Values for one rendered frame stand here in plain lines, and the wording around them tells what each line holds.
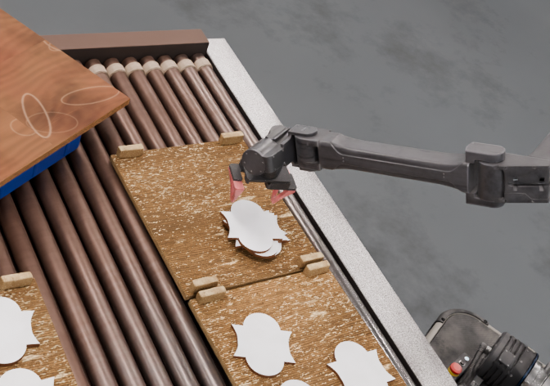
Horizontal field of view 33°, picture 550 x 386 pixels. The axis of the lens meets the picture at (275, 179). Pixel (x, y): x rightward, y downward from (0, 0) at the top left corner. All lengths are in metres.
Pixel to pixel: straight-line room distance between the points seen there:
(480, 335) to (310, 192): 1.12
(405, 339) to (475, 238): 1.87
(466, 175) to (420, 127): 2.58
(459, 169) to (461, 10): 3.68
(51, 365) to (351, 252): 0.77
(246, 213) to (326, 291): 0.24
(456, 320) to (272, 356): 1.40
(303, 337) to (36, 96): 0.76
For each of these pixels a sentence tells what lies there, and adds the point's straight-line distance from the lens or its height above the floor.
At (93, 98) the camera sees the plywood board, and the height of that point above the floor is 1.04.
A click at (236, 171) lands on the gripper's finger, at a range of 1.94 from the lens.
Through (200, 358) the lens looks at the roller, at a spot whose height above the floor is 0.92.
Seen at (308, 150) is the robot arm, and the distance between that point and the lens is 1.83.
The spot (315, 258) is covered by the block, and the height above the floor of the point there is 0.96.
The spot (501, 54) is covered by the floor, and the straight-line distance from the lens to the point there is 5.13.
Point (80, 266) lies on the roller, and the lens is 1.88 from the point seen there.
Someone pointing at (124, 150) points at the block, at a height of 0.96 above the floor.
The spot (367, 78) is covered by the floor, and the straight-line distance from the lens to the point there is 4.39.
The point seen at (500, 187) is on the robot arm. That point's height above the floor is 1.40.
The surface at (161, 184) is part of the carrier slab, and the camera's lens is 2.06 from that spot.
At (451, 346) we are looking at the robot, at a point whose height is 0.24.
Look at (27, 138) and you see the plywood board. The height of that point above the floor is 1.04.
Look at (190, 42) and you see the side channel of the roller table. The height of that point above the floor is 0.95.
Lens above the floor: 2.35
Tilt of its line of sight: 40 degrees down
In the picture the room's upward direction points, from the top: 25 degrees clockwise
